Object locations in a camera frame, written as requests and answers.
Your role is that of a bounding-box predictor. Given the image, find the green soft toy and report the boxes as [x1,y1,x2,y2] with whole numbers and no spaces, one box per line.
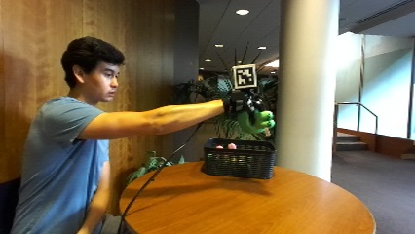
[236,109,279,135]

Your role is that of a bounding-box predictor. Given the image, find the white marker cube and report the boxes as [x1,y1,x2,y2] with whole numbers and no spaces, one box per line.
[232,63,260,90]

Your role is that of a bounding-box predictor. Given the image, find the large dark green plant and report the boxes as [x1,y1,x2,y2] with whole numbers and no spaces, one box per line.
[175,73,281,142]

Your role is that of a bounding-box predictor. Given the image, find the white round column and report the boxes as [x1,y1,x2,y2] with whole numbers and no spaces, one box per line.
[275,0,341,183]

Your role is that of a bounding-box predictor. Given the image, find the black woven basket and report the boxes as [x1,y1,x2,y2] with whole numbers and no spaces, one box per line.
[200,137,279,180]

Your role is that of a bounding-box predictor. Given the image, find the carpeted stair steps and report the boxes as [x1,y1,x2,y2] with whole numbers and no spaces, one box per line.
[336,131,370,152]

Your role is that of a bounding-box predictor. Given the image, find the metal stair handrail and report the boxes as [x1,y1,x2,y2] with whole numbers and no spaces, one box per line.
[333,101,381,154]

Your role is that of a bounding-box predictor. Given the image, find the small green leafy plant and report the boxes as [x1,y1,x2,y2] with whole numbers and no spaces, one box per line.
[127,150,187,185]

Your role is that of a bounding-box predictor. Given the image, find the the person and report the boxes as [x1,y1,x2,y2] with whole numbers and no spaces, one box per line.
[11,35,277,234]

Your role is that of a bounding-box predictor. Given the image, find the blue t-shirt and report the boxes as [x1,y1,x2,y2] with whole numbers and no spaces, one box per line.
[11,96,112,234]

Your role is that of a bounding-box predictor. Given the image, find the black cable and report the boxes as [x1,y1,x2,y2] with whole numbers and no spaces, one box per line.
[118,122,206,234]

